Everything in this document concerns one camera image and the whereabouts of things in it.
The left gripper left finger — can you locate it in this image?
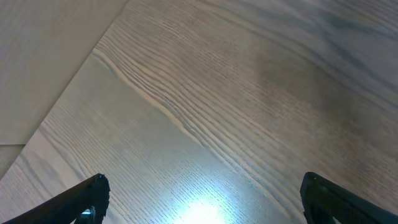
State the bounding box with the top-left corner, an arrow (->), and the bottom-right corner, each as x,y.
4,174 -> 110,224

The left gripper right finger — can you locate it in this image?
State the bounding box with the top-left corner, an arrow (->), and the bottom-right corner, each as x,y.
300,172 -> 397,224

